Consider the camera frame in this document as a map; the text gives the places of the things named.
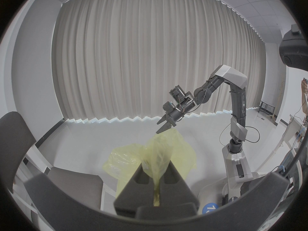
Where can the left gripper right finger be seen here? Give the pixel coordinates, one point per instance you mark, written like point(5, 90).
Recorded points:
point(178, 191)

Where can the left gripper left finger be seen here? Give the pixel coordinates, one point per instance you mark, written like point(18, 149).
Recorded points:
point(134, 191)

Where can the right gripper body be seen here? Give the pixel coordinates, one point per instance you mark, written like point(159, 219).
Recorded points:
point(182, 109)

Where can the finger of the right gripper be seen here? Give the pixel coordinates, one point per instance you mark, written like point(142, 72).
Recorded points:
point(163, 121)
point(167, 127)

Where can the yellow plastic bag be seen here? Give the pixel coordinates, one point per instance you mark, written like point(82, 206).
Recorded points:
point(125, 160)

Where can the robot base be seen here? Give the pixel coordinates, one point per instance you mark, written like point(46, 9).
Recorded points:
point(231, 165)

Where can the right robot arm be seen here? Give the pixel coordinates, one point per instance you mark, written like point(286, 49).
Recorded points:
point(238, 100)

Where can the grey cushioned white chair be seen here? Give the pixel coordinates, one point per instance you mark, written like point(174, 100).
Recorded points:
point(72, 186)

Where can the white curtain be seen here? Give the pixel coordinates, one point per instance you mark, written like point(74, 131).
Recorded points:
point(144, 56)

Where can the person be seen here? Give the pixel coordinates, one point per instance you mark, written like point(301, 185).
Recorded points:
point(305, 88)

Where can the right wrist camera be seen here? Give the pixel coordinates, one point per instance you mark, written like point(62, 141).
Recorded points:
point(169, 106)

